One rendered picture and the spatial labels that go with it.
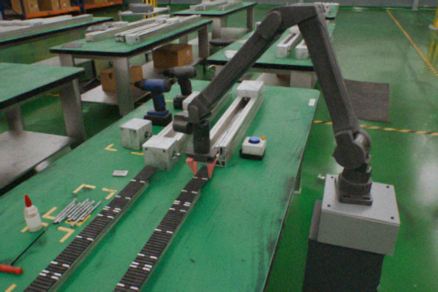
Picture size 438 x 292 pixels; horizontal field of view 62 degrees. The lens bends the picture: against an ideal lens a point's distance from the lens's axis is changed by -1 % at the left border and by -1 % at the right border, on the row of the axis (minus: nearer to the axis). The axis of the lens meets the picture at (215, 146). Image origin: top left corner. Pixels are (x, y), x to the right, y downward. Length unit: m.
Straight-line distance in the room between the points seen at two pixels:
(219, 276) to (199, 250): 0.11
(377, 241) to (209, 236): 0.44
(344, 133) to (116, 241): 0.67
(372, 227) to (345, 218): 0.07
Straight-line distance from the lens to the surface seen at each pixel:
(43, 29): 5.51
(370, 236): 1.03
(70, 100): 3.10
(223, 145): 1.33
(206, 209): 1.14
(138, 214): 1.15
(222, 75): 1.08
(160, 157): 1.34
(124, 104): 3.84
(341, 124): 0.98
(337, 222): 1.01
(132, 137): 1.53
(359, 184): 1.03
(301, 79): 3.03
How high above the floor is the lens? 1.44
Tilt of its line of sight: 26 degrees down
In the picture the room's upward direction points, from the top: 1 degrees counter-clockwise
